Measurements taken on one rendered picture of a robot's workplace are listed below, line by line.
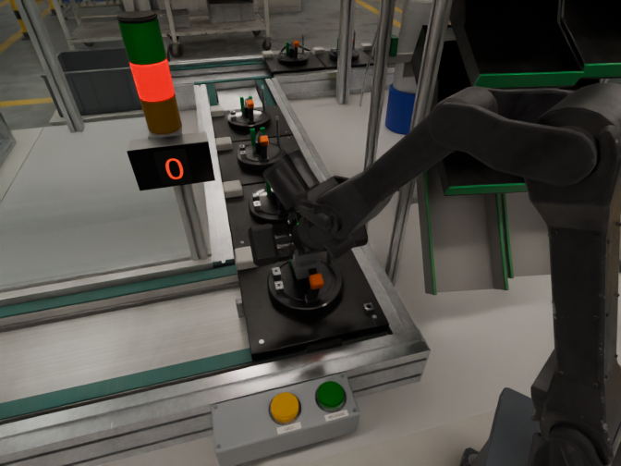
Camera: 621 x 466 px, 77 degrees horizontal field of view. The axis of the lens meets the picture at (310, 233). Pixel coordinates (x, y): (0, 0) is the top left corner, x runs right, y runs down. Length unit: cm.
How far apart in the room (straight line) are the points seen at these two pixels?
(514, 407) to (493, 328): 35
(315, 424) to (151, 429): 25
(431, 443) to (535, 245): 41
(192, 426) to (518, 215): 68
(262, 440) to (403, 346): 27
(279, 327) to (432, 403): 30
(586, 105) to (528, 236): 57
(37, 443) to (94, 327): 23
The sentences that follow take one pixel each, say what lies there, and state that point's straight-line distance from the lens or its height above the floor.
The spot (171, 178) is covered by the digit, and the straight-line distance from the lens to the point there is 68.
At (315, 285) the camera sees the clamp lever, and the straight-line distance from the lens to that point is 62.
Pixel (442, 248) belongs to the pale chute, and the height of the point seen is 105.
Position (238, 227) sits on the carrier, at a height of 97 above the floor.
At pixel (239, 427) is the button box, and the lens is 63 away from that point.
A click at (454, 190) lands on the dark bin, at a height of 120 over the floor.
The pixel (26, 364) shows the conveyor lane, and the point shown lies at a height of 92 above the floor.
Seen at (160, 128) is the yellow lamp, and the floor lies 127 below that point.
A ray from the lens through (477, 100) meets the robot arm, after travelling 34.
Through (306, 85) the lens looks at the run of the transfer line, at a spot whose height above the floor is 92.
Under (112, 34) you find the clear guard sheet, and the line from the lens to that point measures 66.
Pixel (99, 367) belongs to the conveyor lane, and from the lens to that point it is 80.
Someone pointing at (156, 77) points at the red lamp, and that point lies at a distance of 61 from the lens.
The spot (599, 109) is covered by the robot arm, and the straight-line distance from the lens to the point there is 29.
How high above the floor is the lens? 153
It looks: 40 degrees down
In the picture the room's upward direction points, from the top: straight up
